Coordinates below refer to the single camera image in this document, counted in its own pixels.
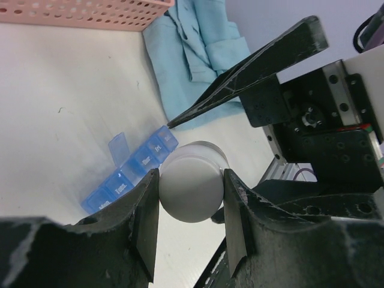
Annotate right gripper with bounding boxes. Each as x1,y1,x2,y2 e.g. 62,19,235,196
167,15,383,222

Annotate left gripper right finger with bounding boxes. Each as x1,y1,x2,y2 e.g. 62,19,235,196
224,169,383,287

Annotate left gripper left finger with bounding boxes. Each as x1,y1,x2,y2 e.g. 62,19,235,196
1,169,160,287

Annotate blue weekly pill organizer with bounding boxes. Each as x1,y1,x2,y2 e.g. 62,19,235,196
81,125,178,214

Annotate white capped pill bottle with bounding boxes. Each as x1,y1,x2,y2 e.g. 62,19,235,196
159,141,229,223

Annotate light blue cloth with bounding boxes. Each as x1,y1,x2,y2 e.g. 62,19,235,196
143,1,250,121

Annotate pink plastic basket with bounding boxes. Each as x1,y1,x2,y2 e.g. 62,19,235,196
1,0,175,32

